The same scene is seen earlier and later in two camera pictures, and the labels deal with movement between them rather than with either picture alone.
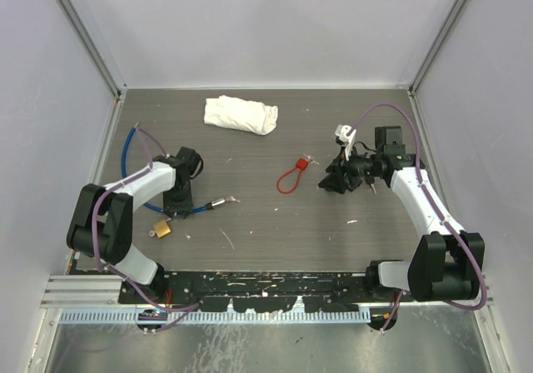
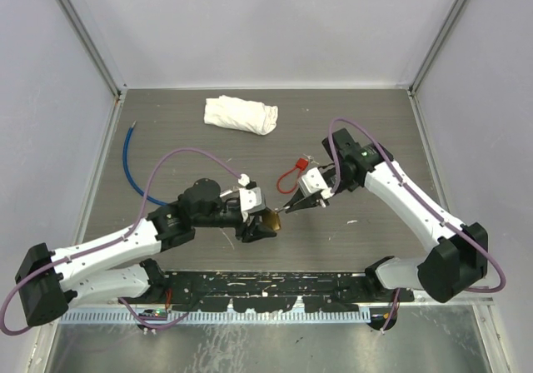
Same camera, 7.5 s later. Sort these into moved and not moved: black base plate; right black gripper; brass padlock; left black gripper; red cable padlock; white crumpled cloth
Moved: left black gripper; right black gripper; brass padlock
Not moved: white crumpled cloth; red cable padlock; black base plate
